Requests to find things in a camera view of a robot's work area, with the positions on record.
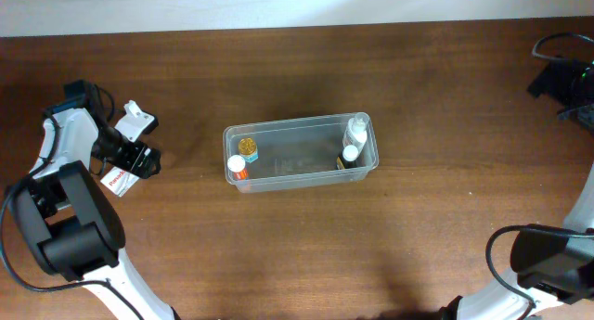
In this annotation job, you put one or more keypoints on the gold lid balm jar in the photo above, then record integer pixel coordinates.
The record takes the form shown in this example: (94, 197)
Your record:
(248, 149)

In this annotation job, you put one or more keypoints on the white Panadol box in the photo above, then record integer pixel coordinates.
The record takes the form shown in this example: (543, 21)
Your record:
(118, 181)

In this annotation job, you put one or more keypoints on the orange tablet tube white cap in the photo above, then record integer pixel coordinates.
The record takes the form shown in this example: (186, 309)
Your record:
(237, 165)

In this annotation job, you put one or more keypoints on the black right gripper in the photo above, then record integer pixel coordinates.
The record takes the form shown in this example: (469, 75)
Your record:
(541, 80)

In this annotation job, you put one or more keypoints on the clear plastic container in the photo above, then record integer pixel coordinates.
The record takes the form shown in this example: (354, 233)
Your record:
(297, 153)

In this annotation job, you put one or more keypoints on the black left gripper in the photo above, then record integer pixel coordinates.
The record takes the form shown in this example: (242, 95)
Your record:
(140, 159)

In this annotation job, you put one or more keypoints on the dark bottle white cap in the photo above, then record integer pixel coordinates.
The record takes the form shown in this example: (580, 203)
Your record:
(347, 158)

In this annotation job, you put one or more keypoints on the white spray bottle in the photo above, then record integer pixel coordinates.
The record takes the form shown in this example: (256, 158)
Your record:
(356, 131)

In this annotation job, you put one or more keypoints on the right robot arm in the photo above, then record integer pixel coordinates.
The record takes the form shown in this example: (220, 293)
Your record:
(549, 266)

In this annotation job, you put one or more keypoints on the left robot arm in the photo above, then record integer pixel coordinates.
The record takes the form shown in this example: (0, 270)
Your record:
(67, 222)

